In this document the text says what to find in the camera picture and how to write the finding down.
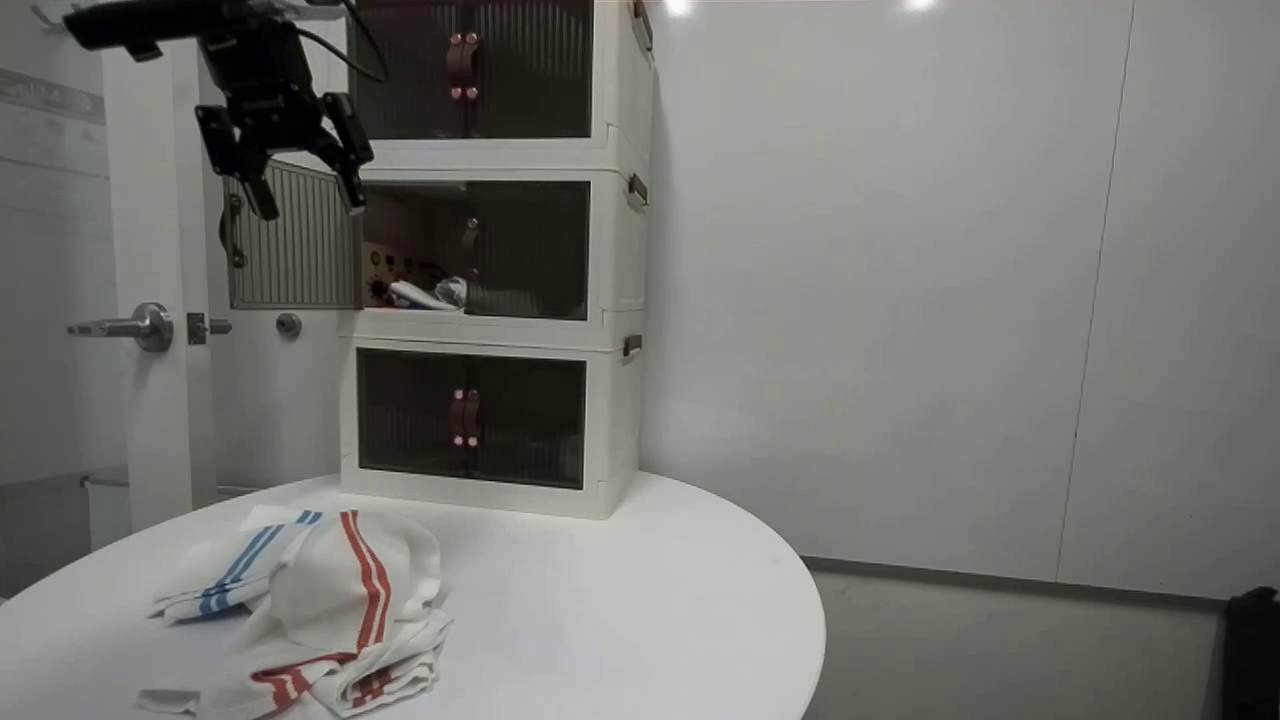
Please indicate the white towel with red stripes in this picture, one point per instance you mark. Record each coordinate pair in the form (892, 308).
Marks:
(344, 630)

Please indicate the white and blue carried towel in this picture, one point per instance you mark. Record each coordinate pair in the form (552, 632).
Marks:
(442, 297)

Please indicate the white towel with blue stripes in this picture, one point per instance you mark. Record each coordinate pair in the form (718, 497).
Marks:
(236, 568)

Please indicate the round white table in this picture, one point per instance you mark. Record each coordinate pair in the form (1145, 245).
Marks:
(679, 605)

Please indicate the white stacked cabinet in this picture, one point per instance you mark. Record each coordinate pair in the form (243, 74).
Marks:
(508, 151)

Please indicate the black object at floor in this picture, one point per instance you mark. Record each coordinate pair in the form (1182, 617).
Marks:
(1249, 677)

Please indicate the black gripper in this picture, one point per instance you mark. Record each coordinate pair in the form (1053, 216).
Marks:
(265, 76)

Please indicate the open cabinet door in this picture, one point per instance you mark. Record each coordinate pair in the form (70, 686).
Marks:
(297, 261)

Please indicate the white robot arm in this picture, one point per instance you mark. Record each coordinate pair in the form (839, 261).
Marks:
(145, 25)

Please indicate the silver door handle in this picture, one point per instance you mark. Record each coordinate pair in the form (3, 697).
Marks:
(145, 325)

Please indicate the white door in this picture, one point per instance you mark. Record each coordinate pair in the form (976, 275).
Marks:
(214, 399)

